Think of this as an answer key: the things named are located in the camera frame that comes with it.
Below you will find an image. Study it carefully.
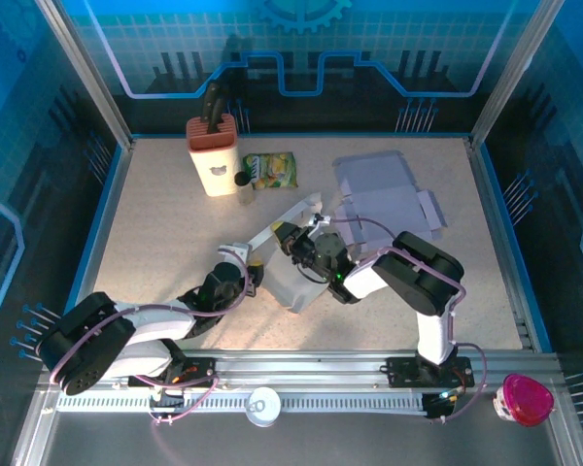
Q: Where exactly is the aluminium frame post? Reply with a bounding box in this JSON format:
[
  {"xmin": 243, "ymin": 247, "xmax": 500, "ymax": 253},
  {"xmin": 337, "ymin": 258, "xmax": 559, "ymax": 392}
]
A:
[
  {"xmin": 32, "ymin": 0, "xmax": 136, "ymax": 150},
  {"xmin": 467, "ymin": 0, "xmax": 568, "ymax": 150}
]

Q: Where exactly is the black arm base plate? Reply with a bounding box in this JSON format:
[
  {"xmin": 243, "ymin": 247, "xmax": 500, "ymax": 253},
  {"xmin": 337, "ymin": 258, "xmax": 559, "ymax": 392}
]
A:
[
  {"xmin": 125, "ymin": 356, "xmax": 221, "ymax": 389},
  {"xmin": 384, "ymin": 355, "xmax": 476, "ymax": 389}
]

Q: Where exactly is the black handled knife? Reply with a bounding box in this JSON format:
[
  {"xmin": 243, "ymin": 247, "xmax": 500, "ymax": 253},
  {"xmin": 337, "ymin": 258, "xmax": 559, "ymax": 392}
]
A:
[
  {"xmin": 207, "ymin": 96, "xmax": 229, "ymax": 136},
  {"xmin": 199, "ymin": 81, "xmax": 223, "ymax": 125}
]

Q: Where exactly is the beige bottle black cap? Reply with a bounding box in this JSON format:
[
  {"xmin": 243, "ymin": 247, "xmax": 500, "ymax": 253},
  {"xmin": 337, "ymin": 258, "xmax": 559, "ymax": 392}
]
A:
[{"xmin": 232, "ymin": 170, "xmax": 257, "ymax": 208}]

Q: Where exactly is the white slotted cable duct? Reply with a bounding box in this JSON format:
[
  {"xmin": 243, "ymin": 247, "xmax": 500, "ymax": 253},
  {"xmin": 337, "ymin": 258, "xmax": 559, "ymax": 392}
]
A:
[{"xmin": 55, "ymin": 391, "xmax": 429, "ymax": 414}]

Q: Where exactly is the aluminium front rail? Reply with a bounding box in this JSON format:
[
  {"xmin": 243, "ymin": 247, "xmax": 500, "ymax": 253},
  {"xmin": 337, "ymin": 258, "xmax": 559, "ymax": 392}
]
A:
[{"xmin": 36, "ymin": 348, "xmax": 563, "ymax": 389}]

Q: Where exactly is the green yellow snack bag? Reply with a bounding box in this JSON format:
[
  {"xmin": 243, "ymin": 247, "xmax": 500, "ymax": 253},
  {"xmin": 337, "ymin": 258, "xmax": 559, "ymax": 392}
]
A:
[{"xmin": 242, "ymin": 151, "xmax": 300, "ymax": 191}]

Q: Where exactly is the black controller board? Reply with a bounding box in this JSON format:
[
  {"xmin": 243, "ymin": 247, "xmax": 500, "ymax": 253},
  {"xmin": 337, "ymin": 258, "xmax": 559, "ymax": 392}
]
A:
[
  {"xmin": 423, "ymin": 387, "xmax": 463, "ymax": 421},
  {"xmin": 148, "ymin": 383, "xmax": 186, "ymax": 413}
]

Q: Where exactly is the pink lidded container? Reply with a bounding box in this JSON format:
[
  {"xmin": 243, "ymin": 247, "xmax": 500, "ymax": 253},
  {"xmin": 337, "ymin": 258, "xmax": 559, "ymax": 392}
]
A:
[{"xmin": 493, "ymin": 372, "xmax": 556, "ymax": 428}]

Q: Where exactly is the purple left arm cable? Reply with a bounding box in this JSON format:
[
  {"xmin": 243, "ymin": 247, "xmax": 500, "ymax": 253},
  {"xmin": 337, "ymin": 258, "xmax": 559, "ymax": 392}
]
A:
[{"xmin": 51, "ymin": 251, "xmax": 254, "ymax": 427}]

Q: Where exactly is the cream knife block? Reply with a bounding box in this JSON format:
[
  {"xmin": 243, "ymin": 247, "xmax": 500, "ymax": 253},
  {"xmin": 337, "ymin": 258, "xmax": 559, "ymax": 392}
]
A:
[{"xmin": 185, "ymin": 114, "xmax": 240, "ymax": 198}]

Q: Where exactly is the white round can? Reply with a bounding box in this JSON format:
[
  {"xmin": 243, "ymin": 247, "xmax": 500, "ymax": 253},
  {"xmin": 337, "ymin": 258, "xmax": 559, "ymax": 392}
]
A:
[{"xmin": 245, "ymin": 386, "xmax": 283, "ymax": 428}]

